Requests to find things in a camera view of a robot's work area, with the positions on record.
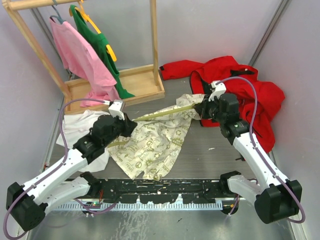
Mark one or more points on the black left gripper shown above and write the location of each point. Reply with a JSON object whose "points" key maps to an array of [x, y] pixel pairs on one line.
{"points": [[127, 124]]}

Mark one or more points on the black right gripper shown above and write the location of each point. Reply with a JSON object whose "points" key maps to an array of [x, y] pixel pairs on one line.
{"points": [[203, 107]]}

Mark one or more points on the olive green jacket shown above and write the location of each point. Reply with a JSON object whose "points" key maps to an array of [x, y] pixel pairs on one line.
{"points": [[156, 142]]}

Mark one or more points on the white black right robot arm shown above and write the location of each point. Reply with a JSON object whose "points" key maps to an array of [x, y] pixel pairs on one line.
{"points": [[274, 196]]}

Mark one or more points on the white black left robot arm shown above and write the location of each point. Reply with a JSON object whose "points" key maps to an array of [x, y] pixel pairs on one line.
{"points": [[30, 202]]}

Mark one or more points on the red jacket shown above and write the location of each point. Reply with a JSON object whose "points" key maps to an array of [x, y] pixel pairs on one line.
{"points": [[259, 101]]}

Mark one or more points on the wooden clothes rack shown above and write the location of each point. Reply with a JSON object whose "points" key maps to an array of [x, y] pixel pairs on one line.
{"points": [[144, 81]]}

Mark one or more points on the white cloth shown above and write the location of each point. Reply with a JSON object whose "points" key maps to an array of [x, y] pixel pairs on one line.
{"points": [[75, 126]]}

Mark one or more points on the pink t-shirt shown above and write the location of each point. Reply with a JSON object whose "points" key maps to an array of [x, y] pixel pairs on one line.
{"points": [[80, 58]]}

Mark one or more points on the green t-shirt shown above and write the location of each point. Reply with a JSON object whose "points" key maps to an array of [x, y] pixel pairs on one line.
{"points": [[99, 43]]}

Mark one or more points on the yellow clothes hanger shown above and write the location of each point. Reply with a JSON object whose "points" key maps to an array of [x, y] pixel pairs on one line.
{"points": [[87, 18]]}

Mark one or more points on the grey clothes hanger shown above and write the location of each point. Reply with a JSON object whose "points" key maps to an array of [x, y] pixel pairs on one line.
{"points": [[57, 15]]}

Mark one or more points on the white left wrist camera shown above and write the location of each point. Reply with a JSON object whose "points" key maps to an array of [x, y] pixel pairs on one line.
{"points": [[116, 109]]}

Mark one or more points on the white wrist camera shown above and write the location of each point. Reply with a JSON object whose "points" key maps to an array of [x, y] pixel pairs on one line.
{"points": [[217, 89], [116, 109]]}

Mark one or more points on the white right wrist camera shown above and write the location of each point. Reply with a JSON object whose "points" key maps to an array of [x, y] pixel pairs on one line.
{"points": [[217, 89]]}

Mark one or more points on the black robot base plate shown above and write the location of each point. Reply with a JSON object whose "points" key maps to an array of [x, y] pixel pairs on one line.
{"points": [[131, 191]]}

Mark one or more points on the slotted cable duct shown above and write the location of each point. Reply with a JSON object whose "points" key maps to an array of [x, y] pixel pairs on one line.
{"points": [[176, 206]]}

